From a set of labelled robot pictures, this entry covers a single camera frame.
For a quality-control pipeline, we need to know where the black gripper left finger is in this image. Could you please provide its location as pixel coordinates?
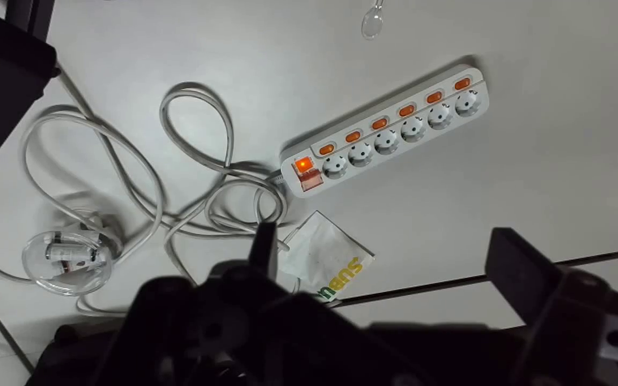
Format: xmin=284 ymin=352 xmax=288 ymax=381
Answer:
xmin=249 ymin=223 xmax=278 ymax=278

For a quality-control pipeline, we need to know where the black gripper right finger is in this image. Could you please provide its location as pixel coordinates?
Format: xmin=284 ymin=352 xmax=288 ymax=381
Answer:
xmin=485 ymin=226 xmax=561 ymax=324

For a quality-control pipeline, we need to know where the white Subway napkin packet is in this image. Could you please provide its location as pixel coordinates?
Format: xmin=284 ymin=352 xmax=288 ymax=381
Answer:
xmin=278 ymin=213 xmax=376 ymax=302

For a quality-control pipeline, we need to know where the white six-socket power strip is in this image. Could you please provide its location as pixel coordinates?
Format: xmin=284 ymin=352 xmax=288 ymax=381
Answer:
xmin=281 ymin=65 xmax=489 ymax=196

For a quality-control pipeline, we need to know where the white power plug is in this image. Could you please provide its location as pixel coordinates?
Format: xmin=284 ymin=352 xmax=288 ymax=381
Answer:
xmin=22 ymin=215 xmax=123 ymax=295

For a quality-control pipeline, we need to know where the clear plastic spoon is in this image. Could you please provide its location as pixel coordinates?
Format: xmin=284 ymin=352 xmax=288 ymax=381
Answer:
xmin=360 ymin=0 xmax=386 ymax=39

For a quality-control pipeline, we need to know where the white power strip cable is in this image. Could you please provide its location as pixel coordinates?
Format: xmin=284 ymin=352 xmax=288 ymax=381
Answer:
xmin=19 ymin=82 xmax=288 ymax=317

